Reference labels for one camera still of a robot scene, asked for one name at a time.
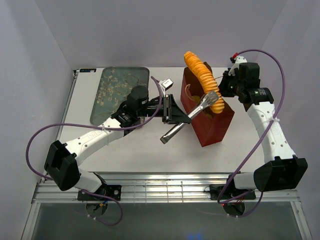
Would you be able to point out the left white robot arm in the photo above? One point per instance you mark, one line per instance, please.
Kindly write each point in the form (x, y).
(63, 159)

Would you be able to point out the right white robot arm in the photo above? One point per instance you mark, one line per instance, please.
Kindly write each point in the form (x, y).
(282, 169)

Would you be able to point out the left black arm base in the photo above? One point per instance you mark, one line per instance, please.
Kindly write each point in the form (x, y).
(112, 191)

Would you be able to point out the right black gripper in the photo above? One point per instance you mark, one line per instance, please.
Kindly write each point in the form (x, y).
(222, 86)

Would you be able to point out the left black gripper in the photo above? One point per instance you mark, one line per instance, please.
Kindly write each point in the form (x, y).
(176, 115)

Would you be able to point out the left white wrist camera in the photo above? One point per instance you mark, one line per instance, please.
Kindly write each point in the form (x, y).
(166, 84)

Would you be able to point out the floral metal tray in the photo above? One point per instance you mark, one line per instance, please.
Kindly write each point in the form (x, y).
(115, 84)

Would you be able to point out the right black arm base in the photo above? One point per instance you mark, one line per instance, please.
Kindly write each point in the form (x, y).
(231, 191)

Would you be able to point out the long orange baguette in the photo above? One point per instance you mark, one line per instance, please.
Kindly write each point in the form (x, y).
(206, 79)

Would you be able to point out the red paper bag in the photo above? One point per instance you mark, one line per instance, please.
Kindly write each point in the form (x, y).
(210, 128)

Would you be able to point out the metal serving tongs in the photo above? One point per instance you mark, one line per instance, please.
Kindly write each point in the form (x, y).
(206, 101)

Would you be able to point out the aluminium frame rail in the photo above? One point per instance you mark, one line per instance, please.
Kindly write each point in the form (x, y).
(142, 188)

